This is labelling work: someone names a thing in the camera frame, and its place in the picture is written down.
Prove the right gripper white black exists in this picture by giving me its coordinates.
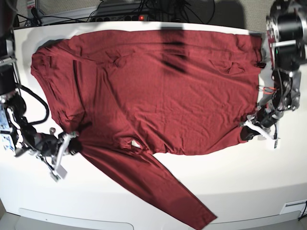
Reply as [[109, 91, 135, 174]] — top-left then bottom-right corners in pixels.
[[28, 128, 83, 172]]

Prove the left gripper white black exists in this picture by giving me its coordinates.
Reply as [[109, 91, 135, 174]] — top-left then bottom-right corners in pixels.
[[240, 105, 281, 141]]

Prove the dark red long-sleeve T-shirt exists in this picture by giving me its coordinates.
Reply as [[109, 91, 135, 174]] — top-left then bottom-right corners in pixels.
[[31, 30, 262, 230]]

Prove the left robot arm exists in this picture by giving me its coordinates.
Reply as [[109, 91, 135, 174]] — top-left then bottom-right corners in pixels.
[[240, 0, 307, 149]]

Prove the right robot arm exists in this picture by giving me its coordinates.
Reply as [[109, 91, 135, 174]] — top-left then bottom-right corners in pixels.
[[0, 0, 77, 181]]

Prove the white label plate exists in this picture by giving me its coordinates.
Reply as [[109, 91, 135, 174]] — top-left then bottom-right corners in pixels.
[[280, 200, 307, 215]]

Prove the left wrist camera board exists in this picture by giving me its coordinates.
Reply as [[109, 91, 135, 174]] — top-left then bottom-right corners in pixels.
[[265, 138, 281, 150]]

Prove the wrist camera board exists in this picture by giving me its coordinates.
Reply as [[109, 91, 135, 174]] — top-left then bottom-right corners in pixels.
[[50, 165, 67, 182], [265, 138, 281, 150]]

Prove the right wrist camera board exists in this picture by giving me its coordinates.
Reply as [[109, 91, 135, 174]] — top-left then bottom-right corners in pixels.
[[50, 165, 67, 182]]

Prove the black power strip red switch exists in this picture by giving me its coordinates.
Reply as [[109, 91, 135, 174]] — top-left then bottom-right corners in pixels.
[[89, 14, 148, 22]]

